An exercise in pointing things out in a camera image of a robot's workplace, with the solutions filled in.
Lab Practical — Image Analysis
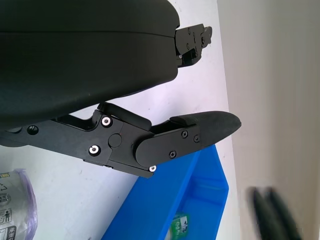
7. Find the silver purple garbage bag roll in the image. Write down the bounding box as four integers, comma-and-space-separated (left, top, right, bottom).
0, 167, 38, 240

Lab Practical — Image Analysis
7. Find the green rectangular box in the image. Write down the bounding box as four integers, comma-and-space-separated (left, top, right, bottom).
166, 211, 192, 240

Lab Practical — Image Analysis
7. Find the blue plastic tray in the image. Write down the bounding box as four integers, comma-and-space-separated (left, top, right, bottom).
99, 143, 230, 240

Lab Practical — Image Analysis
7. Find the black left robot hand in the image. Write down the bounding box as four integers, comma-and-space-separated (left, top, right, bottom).
0, 0, 243, 180

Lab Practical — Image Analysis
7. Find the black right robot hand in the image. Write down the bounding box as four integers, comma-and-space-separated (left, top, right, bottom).
246, 186, 305, 240

